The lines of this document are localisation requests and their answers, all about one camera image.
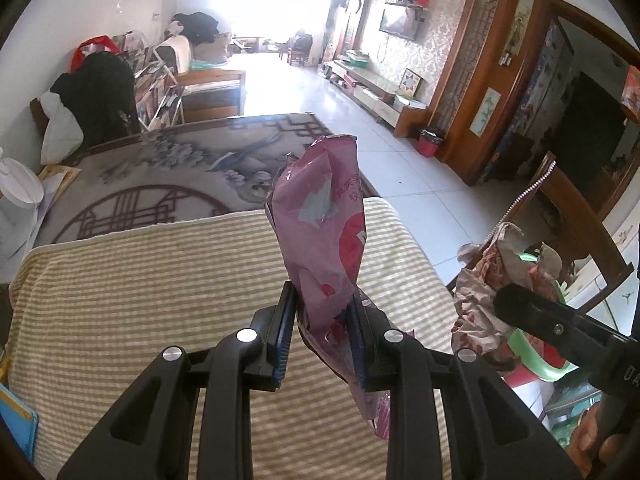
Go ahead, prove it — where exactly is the wooden television cabinet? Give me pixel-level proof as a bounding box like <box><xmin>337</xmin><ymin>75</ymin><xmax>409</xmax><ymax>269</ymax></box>
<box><xmin>325</xmin><ymin>57</ymin><xmax>431</xmax><ymax>138</ymax></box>

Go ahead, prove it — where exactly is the blue printed curtain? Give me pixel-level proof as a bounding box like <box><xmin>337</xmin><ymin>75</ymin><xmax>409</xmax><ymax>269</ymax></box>
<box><xmin>492</xmin><ymin>17</ymin><xmax>576</xmax><ymax>183</ymax></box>

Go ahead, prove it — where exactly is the green trash bin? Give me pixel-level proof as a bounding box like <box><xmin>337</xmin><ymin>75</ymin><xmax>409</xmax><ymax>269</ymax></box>
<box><xmin>500</xmin><ymin>252</ymin><xmax>581</xmax><ymax>386</ymax></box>

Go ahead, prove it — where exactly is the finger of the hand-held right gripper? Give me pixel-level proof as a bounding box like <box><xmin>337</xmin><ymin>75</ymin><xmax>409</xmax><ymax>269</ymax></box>
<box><xmin>492</xmin><ymin>284</ymin><xmax>624</xmax><ymax>377</ymax></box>

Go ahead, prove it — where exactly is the white standing fan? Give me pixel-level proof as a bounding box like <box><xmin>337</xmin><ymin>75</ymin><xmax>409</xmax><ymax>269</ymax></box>
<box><xmin>0</xmin><ymin>147</ymin><xmax>46</xmax><ymax>261</ymax></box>

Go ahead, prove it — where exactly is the grey patterned blanket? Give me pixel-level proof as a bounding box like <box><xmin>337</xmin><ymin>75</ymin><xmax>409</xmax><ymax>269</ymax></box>
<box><xmin>32</xmin><ymin>112</ymin><xmax>383</xmax><ymax>251</ymax></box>

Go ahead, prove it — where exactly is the beige striped cloth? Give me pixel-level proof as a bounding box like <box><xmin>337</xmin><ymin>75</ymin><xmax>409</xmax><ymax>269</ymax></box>
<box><xmin>7</xmin><ymin>196</ymin><xmax>461</xmax><ymax>480</ymax></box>

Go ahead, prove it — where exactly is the metal rack with posters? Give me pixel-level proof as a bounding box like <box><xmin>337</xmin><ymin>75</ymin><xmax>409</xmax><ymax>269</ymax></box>
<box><xmin>112</xmin><ymin>31</ymin><xmax>186</xmax><ymax>133</ymax></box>

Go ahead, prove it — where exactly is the white plastic bag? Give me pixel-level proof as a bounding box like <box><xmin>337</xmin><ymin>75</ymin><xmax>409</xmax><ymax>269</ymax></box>
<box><xmin>40</xmin><ymin>91</ymin><xmax>85</xmax><ymax>166</ymax></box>

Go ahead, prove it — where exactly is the wall mounted television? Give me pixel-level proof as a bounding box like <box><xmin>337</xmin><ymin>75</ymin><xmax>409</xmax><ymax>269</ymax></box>
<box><xmin>379</xmin><ymin>7</ymin><xmax>418</xmax><ymax>41</ymax></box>

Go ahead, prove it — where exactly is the red waste bin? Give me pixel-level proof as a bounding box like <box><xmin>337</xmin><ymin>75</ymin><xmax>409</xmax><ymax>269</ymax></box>
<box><xmin>417</xmin><ymin>129</ymin><xmax>445</xmax><ymax>157</ymax></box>

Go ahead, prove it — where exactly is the yellow edged booklet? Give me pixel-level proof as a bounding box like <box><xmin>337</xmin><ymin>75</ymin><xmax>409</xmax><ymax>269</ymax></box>
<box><xmin>37</xmin><ymin>162</ymin><xmax>82</xmax><ymax>193</ymax></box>

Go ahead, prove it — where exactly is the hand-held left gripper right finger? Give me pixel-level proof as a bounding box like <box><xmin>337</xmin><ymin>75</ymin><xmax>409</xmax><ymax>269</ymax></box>
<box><xmin>350</xmin><ymin>294</ymin><xmax>583</xmax><ymax>480</ymax></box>

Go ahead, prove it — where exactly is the wooden sofa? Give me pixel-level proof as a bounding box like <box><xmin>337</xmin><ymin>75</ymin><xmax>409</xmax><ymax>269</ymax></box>
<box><xmin>152</xmin><ymin>35</ymin><xmax>247</xmax><ymax>123</ymax></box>

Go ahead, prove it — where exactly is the red white wrapper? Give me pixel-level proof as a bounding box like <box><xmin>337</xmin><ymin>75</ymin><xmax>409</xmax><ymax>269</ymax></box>
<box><xmin>450</xmin><ymin>221</ymin><xmax>566</xmax><ymax>368</ymax></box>

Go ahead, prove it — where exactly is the small wall scroll picture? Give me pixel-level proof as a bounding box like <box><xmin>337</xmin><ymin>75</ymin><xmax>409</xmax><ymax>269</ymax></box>
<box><xmin>470</xmin><ymin>86</ymin><xmax>501</xmax><ymax>137</ymax></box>

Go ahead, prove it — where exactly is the blue plastic board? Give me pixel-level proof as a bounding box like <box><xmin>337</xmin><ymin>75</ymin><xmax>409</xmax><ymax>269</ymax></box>
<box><xmin>0</xmin><ymin>382</ymin><xmax>40</xmax><ymax>463</ymax></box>

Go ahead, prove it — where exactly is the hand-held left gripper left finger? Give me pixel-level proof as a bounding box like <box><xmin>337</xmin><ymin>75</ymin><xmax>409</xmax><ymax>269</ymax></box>
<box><xmin>56</xmin><ymin>281</ymin><xmax>298</xmax><ymax>480</ymax></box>

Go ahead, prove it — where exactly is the black clothes pile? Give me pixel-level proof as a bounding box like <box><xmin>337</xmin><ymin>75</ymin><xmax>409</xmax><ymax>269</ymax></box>
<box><xmin>175</xmin><ymin>11</ymin><xmax>221</xmax><ymax>46</ymax></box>

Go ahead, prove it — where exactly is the white beaded cord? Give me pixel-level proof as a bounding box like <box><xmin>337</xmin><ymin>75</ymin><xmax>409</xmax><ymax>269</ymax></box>
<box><xmin>492</xmin><ymin>162</ymin><xmax>557</xmax><ymax>241</ymax></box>

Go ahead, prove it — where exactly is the white towel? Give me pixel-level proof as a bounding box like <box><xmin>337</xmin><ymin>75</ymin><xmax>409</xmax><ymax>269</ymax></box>
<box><xmin>154</xmin><ymin>35</ymin><xmax>195</xmax><ymax>75</ymax></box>

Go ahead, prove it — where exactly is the pink plastic wrapper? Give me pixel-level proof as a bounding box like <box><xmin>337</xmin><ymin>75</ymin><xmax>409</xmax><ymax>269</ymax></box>
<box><xmin>264</xmin><ymin>134</ymin><xmax>416</xmax><ymax>441</ymax></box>

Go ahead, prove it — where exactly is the wooden chair with clothes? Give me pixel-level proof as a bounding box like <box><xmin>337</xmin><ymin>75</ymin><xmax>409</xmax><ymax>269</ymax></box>
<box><xmin>287</xmin><ymin>30</ymin><xmax>316</xmax><ymax>66</ymax></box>

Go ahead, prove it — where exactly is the red plastic bag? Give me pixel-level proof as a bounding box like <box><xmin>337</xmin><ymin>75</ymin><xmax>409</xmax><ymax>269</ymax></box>
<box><xmin>70</xmin><ymin>36</ymin><xmax>121</xmax><ymax>73</ymax></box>

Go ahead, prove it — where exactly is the framed star picture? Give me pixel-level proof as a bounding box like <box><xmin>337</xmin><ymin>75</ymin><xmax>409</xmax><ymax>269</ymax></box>
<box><xmin>400</xmin><ymin>68</ymin><xmax>425</xmax><ymax>98</ymax></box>

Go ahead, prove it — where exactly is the long wall scroll picture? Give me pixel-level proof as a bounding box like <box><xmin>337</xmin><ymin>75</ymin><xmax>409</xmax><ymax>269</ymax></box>
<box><xmin>502</xmin><ymin>0</ymin><xmax>535</xmax><ymax>66</ymax></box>

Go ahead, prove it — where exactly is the person's right hand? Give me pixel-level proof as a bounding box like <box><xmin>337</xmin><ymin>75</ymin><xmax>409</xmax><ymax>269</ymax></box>
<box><xmin>570</xmin><ymin>406</ymin><xmax>635</xmax><ymax>479</ymax></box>

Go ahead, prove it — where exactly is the carved wooden dining chair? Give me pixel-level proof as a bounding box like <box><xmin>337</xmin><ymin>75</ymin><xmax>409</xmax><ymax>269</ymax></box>
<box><xmin>447</xmin><ymin>150</ymin><xmax>633</xmax><ymax>311</ymax></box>

